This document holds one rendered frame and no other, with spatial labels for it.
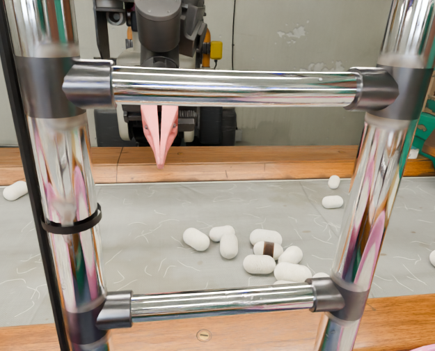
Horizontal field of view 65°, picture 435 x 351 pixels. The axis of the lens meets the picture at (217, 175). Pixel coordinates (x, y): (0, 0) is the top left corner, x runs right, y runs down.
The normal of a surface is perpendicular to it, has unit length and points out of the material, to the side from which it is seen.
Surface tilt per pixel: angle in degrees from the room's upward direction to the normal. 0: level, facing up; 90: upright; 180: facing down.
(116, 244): 0
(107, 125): 90
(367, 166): 90
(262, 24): 90
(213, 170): 45
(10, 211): 0
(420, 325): 0
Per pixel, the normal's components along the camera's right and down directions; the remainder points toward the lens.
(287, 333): 0.04, -0.91
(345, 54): 0.05, 0.41
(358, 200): -0.82, 0.20
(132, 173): 0.13, -0.36
